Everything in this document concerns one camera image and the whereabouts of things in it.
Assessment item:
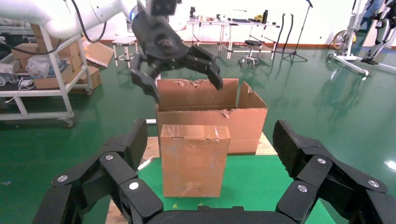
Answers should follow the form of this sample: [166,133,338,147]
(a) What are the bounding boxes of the black cable looping off arm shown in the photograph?
[71,0,108,43]

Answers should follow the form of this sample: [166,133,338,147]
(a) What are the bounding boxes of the small white square stool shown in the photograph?
[112,37,139,68]

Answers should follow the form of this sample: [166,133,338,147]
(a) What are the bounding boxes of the large open cardboard carton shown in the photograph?
[155,78,269,156]

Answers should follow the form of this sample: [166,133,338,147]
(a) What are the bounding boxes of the flattened cardboard sheet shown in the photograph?
[82,37,114,69]

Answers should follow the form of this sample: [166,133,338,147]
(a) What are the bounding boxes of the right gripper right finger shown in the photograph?
[272,119,396,224]

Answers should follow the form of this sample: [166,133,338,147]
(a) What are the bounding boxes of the clear plastic bag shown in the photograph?
[26,54,61,79]

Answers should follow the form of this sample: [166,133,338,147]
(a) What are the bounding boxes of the large cardboard box on cart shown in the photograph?
[29,24,82,58]

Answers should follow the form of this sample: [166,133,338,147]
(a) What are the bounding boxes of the white coiled cable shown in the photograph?
[4,77,35,104]

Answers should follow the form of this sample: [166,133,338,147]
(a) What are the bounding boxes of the white work table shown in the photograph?
[186,18,231,52]
[227,21,281,60]

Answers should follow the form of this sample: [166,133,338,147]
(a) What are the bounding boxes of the black drooping cable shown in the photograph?
[0,39,63,56]

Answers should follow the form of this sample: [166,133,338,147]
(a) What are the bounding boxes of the small brown cardboard box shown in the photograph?
[160,124,231,198]

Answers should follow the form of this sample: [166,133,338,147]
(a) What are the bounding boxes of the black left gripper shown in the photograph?
[129,11,224,104]

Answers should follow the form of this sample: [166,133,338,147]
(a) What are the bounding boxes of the humanoid robot legs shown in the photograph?
[360,0,396,65]

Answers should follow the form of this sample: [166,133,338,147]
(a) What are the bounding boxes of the white wheeled shelf cart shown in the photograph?
[0,24,93,128]

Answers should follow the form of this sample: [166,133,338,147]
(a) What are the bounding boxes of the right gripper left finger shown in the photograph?
[32,119,163,224]

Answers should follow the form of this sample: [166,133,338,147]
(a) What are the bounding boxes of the black double pole floor stand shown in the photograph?
[275,13,298,56]

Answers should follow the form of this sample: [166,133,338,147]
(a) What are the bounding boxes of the white wheeled support stand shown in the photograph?
[328,0,396,77]

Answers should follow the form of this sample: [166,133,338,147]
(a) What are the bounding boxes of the black round swivel stool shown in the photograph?
[238,40,263,69]

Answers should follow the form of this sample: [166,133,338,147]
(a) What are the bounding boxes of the green table cloth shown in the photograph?
[137,155,336,224]

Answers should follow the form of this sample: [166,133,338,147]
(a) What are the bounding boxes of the small cardboard box on cart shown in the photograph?
[11,43,39,61]

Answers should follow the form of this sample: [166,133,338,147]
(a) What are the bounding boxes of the printed cardboard box on floor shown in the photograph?
[69,65,102,95]

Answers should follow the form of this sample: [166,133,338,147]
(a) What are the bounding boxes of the flat wide cardboard box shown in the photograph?
[32,63,74,90]

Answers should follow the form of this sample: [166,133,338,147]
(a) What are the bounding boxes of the black microphone tripod stand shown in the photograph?
[283,0,314,63]

